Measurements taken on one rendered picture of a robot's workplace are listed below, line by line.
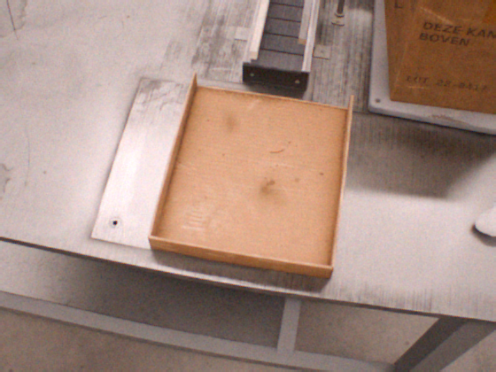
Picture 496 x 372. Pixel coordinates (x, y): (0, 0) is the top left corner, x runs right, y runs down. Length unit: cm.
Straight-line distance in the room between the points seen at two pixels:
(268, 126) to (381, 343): 92
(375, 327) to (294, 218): 89
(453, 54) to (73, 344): 127
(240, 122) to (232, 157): 7
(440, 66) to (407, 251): 29
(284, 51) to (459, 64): 29
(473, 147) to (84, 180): 64
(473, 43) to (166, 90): 50
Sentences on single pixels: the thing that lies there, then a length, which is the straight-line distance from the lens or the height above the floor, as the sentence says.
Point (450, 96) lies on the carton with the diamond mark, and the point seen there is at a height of 89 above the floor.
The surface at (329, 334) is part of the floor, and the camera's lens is 175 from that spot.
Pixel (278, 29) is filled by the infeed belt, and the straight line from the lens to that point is 109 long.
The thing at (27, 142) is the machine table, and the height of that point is 83.
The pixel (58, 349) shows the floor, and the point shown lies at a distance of 179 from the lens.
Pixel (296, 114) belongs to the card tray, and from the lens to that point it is 103.
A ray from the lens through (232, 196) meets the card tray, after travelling 95.
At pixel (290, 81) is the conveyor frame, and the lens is 105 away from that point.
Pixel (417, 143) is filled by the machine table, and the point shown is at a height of 83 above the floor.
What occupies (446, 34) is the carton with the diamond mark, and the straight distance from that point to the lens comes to 94.
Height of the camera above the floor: 167
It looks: 60 degrees down
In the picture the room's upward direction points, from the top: 3 degrees clockwise
